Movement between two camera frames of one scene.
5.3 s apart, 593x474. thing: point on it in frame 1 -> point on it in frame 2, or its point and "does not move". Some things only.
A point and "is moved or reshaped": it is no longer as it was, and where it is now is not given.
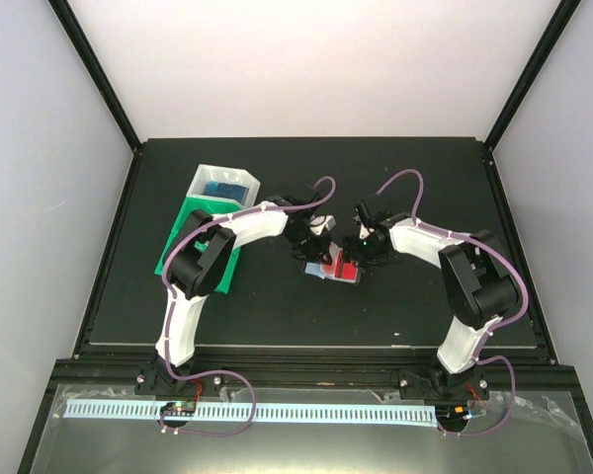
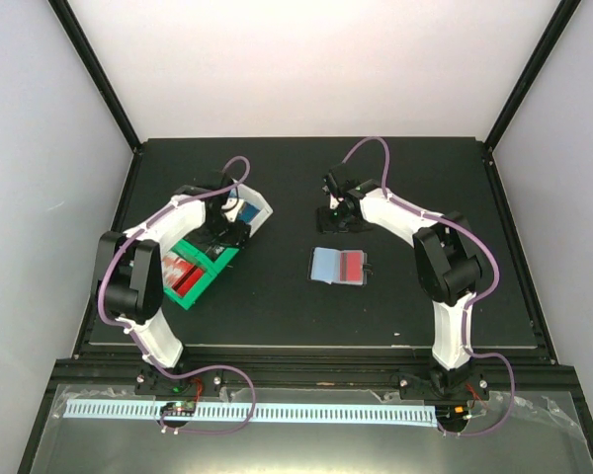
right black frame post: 560,20 does not move
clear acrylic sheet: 238,430 does not move
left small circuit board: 179,409 does not move
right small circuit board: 453,415 does not move
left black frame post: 75,34 does not move
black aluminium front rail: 318,366 does not move
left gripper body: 306,246 -> 221,228
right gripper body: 366,253 -> 338,222
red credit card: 339,270 is moved or reshaped
